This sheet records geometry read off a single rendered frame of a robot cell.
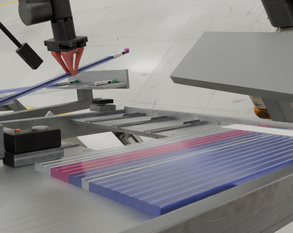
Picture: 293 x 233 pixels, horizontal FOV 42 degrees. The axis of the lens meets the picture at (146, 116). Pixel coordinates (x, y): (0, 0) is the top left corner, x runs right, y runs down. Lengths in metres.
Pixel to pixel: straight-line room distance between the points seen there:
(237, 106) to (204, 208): 1.70
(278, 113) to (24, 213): 1.11
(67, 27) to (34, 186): 0.59
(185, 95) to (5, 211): 1.95
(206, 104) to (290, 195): 1.68
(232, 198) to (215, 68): 0.94
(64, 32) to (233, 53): 0.59
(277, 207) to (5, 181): 0.32
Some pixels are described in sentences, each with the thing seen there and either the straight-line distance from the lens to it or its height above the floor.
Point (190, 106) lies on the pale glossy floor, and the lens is 2.20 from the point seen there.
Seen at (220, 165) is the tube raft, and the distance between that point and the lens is 0.51.
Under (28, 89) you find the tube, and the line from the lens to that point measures 0.95.
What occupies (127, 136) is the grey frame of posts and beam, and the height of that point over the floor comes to 0.64.
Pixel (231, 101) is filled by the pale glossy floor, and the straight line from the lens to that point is 2.08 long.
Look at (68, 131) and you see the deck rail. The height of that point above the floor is 0.84.
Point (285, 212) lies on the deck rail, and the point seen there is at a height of 0.93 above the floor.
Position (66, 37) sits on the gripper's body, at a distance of 1.01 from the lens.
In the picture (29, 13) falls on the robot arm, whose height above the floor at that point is 1.13.
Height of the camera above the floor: 1.34
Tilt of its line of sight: 35 degrees down
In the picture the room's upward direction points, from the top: 39 degrees counter-clockwise
